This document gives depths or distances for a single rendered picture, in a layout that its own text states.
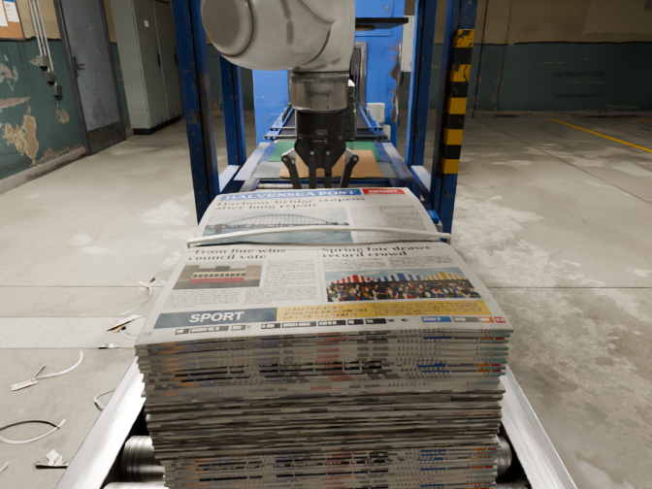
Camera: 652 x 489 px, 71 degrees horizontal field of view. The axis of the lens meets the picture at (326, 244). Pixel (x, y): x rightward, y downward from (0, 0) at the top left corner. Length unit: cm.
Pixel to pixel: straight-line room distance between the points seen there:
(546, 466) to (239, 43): 57
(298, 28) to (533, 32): 927
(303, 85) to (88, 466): 56
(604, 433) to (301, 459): 162
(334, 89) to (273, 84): 324
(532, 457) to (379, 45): 356
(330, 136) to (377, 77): 322
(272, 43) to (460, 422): 41
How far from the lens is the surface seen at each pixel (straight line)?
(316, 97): 71
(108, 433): 65
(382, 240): 51
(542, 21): 983
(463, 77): 161
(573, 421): 196
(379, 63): 393
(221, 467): 43
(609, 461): 187
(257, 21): 53
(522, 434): 64
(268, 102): 396
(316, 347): 35
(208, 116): 167
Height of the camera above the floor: 122
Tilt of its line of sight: 23 degrees down
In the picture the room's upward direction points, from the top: straight up
